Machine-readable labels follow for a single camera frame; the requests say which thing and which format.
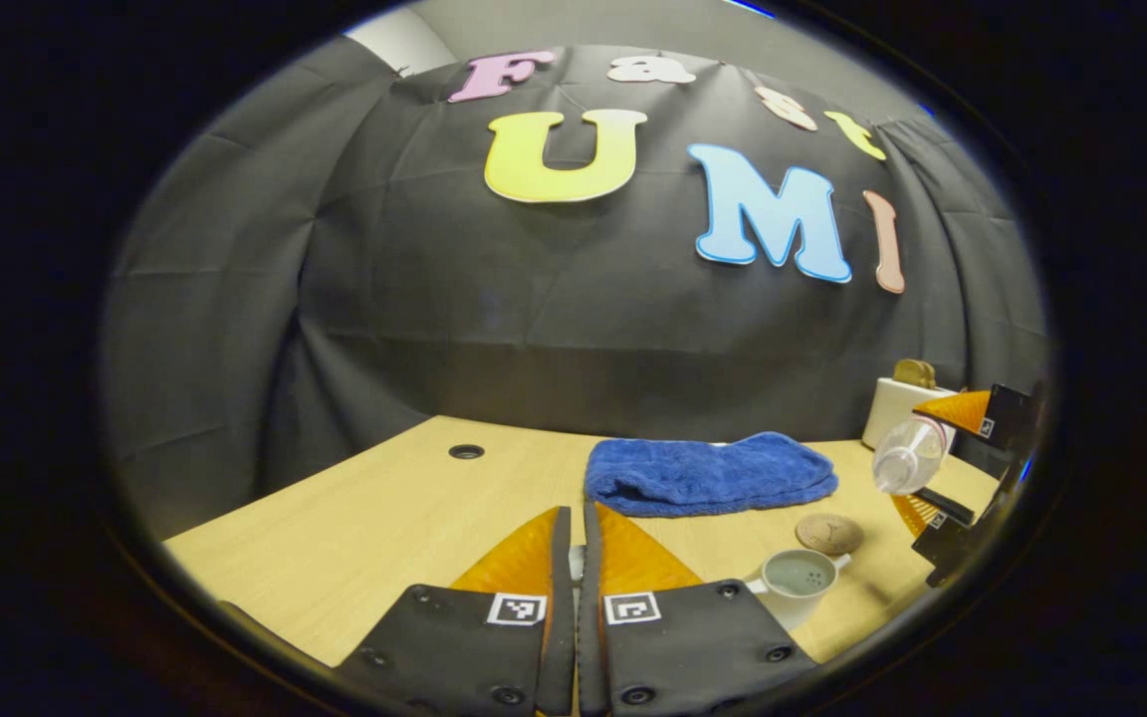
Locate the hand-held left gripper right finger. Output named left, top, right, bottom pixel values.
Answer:
left=577, top=501, right=819, bottom=717

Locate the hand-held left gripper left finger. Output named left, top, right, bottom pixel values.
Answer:
left=335, top=505, right=575, bottom=717

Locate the clear water bottle red label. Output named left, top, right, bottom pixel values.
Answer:
left=872, top=416, right=952, bottom=496

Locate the round wooden coaster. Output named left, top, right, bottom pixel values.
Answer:
left=796, top=513, right=865, bottom=557

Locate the white teacup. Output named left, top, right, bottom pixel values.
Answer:
left=745, top=549, right=851, bottom=633

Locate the white toaster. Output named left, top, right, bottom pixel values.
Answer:
left=862, top=376, right=959, bottom=451

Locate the blue towel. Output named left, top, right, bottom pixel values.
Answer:
left=584, top=431, right=840, bottom=519

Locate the black backdrop cloth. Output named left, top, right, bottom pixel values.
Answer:
left=101, top=40, right=1050, bottom=544

